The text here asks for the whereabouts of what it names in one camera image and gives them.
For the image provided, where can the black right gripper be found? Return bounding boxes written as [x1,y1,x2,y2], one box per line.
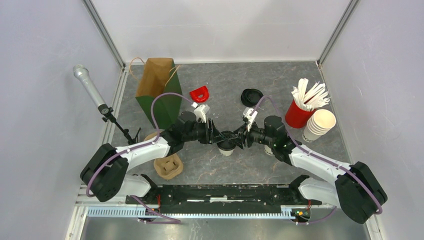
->
[228,119,275,151]

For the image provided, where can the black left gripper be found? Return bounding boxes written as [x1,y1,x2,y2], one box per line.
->
[182,118,226,145]

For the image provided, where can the white paper coffee cup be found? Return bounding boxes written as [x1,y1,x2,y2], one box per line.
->
[264,145,274,156]

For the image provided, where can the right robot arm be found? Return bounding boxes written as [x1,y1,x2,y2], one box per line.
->
[234,115,388,224]

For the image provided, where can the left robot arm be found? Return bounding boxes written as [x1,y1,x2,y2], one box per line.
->
[80,111,224,204]

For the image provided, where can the stack of black lids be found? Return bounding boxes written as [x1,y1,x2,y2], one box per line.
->
[240,88,264,108]

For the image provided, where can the brown cardboard cup carrier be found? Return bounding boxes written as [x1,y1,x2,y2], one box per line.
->
[153,153,184,180]

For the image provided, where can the red plastic cup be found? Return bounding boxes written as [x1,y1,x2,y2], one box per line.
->
[284,100,316,129]

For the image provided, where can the green paper bag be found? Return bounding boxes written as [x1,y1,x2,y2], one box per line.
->
[135,57,182,130]

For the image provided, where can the stack of white paper cups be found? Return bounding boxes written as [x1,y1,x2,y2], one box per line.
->
[302,109,337,143]

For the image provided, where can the silver microphone on stand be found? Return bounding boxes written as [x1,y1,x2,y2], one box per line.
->
[73,64,139,145]

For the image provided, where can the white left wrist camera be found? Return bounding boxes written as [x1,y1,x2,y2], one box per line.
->
[191,102,210,123]

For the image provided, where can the red plastic ring tool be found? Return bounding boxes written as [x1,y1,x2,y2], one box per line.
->
[189,85,210,103]

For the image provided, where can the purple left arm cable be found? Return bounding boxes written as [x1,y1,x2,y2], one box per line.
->
[85,92,196,198]

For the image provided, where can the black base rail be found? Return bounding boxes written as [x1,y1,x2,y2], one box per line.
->
[155,183,299,216]

